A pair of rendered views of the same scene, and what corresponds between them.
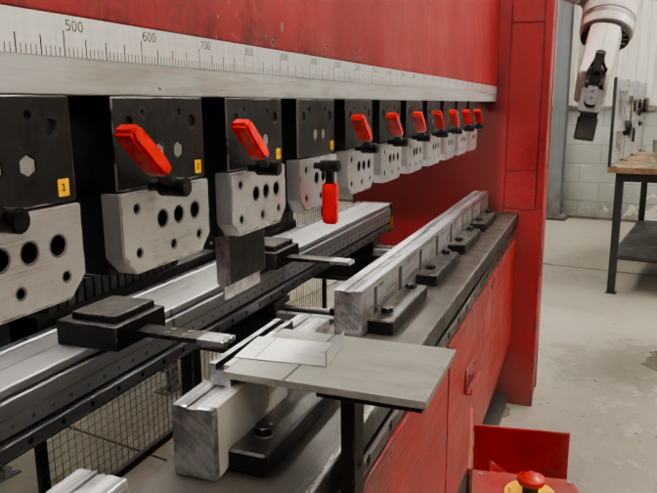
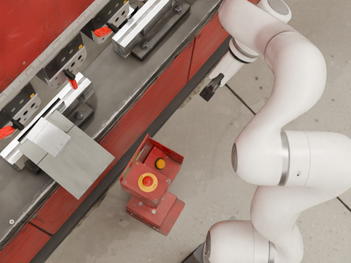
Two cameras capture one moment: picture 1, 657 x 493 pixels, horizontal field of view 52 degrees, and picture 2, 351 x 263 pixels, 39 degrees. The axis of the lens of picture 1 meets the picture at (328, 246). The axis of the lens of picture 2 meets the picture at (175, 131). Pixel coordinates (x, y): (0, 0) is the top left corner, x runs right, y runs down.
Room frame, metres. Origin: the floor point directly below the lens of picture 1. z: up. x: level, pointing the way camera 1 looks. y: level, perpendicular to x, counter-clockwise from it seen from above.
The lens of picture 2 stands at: (0.51, -0.41, 2.58)
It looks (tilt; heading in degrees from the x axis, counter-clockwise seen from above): 72 degrees down; 8
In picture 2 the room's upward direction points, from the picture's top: 10 degrees clockwise
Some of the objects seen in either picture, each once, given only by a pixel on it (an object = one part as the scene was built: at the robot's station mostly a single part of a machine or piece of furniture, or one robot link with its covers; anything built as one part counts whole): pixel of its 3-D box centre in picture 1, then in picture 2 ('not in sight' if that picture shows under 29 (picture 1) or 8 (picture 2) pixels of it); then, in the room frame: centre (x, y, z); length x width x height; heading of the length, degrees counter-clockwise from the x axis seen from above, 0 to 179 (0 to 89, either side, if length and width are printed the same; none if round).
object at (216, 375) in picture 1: (255, 349); (41, 120); (0.93, 0.11, 0.99); 0.20 x 0.03 x 0.03; 158
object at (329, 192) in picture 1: (327, 192); (70, 80); (1.02, 0.00, 1.20); 0.04 x 0.02 x 0.10; 68
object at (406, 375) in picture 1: (344, 363); (67, 153); (0.84, -0.02, 1.00); 0.26 x 0.18 x 0.01; 68
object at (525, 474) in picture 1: (530, 486); (148, 181); (0.88, -0.29, 0.79); 0.04 x 0.04 x 0.04
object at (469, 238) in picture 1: (464, 240); not in sight; (2.18, -0.45, 0.89); 0.30 x 0.05 x 0.03; 158
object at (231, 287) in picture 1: (241, 257); not in sight; (0.90, 0.12, 1.13); 0.10 x 0.02 x 0.10; 158
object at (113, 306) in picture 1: (153, 325); not in sight; (0.96, 0.26, 1.01); 0.26 x 0.12 x 0.05; 68
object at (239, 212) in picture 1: (230, 163); (7, 103); (0.87, 0.13, 1.26); 0.15 x 0.09 x 0.17; 158
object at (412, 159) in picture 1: (398, 136); not in sight; (1.62, -0.17, 1.26); 0.15 x 0.09 x 0.17; 158
